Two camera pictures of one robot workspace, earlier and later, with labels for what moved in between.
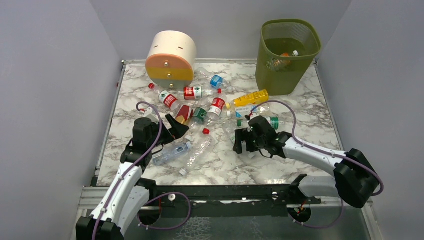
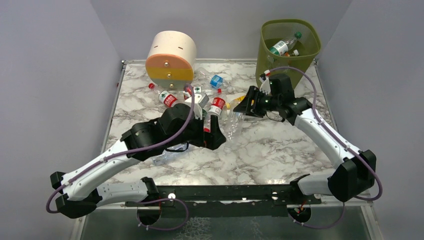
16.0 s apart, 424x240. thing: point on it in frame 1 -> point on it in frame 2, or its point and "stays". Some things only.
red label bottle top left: [165, 97] stays
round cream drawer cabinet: [171, 59] stays
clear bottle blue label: [214, 82] stays
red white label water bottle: [216, 107] stays
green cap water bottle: [272, 122] -> [282, 47]
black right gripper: [244, 140] -> [255, 102]
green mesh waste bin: [286, 48] stays
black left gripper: [168, 133] -> [205, 135]
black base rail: [242, 200] stays
